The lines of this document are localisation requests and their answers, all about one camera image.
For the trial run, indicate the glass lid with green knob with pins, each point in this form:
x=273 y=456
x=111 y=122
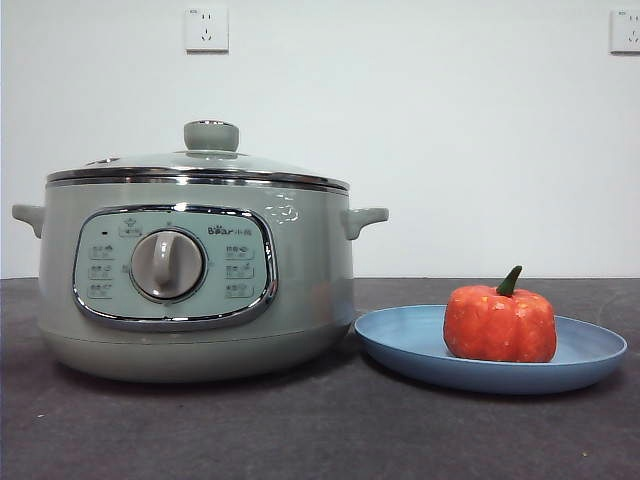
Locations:
x=200 y=165

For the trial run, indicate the orange pumpkin with green stem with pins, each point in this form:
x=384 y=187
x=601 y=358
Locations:
x=500 y=325

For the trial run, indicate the blue plate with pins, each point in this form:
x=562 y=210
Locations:
x=400 y=345

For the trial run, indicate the pale green electric steamer pot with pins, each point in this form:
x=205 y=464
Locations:
x=200 y=325

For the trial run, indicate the white wall socket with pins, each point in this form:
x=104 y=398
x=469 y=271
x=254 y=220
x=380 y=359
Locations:
x=626 y=31
x=207 y=30

